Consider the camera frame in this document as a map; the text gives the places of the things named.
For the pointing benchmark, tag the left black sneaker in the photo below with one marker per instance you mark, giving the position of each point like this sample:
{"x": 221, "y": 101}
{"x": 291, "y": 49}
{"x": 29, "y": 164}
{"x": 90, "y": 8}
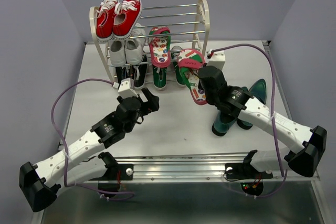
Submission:
{"x": 122, "y": 73}

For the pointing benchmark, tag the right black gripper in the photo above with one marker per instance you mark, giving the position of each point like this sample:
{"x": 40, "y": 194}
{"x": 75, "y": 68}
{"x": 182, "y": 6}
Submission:
{"x": 199, "y": 85}

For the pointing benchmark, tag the red canvas sneaker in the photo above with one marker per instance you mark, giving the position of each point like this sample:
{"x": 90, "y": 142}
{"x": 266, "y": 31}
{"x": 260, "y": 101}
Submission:
{"x": 104, "y": 17}
{"x": 127, "y": 13}

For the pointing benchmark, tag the white sneaker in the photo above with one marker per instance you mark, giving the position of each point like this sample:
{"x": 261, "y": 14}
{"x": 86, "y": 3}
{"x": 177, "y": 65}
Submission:
{"x": 134, "y": 47}
{"x": 117, "y": 53}

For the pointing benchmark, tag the left white sneaker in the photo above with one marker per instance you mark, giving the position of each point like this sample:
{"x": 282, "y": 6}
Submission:
{"x": 117, "y": 53}

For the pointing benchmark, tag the cream shoe shelf with rods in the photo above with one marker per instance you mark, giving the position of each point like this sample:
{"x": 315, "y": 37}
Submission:
{"x": 189, "y": 26}

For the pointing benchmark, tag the green canvas sneaker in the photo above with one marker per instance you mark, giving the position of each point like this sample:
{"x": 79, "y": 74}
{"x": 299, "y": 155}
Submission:
{"x": 159, "y": 77}
{"x": 174, "y": 54}

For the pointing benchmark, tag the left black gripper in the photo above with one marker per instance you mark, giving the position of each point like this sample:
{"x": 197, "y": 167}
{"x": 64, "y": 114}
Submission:
{"x": 151, "y": 105}

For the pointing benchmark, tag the left red canvas sneaker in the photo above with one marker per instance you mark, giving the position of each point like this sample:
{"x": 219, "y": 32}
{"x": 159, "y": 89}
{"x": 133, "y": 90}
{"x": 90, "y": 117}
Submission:
{"x": 104, "y": 17}

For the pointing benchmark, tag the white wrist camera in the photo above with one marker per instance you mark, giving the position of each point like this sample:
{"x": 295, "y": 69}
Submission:
{"x": 216, "y": 59}
{"x": 126, "y": 89}

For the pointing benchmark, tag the right white sneaker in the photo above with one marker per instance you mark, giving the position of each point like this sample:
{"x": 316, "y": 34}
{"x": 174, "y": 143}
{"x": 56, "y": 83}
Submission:
{"x": 134, "y": 47}

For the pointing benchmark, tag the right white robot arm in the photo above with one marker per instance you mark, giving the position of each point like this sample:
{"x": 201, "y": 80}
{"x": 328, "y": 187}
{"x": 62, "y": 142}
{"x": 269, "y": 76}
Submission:
{"x": 304, "y": 146}

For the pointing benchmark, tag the right black sneaker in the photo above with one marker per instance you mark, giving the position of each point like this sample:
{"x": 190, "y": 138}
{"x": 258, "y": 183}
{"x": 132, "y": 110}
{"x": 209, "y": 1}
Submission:
{"x": 139, "y": 73}

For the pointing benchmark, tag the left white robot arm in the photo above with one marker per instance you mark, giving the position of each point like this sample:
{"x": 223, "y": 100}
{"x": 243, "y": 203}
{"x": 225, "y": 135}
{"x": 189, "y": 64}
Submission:
{"x": 40, "y": 182}

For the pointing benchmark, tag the green metallic loafer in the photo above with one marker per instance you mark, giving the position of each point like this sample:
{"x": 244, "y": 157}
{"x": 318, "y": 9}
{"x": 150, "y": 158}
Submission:
{"x": 258, "y": 90}
{"x": 222, "y": 124}

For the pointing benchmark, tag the aluminium mounting rail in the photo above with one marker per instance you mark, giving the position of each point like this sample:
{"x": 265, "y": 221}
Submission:
{"x": 158, "y": 169}

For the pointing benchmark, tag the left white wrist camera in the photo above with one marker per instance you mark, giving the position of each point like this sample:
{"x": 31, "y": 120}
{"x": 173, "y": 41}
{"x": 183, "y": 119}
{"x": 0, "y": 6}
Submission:
{"x": 126, "y": 89}

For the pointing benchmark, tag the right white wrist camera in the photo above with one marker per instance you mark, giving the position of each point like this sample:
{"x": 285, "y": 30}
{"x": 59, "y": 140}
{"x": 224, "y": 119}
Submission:
{"x": 216, "y": 59}

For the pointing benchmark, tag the right red canvas sneaker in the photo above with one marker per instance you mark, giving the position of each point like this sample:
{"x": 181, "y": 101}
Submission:
{"x": 127, "y": 13}

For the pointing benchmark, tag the black sneaker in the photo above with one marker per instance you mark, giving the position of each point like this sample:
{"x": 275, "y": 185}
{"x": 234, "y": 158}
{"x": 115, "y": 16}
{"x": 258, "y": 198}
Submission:
{"x": 122, "y": 73}
{"x": 139, "y": 73}

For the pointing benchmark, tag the pink kids sandal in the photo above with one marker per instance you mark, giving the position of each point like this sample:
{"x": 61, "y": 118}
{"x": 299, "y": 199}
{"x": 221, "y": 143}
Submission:
{"x": 189, "y": 62}
{"x": 159, "y": 46}

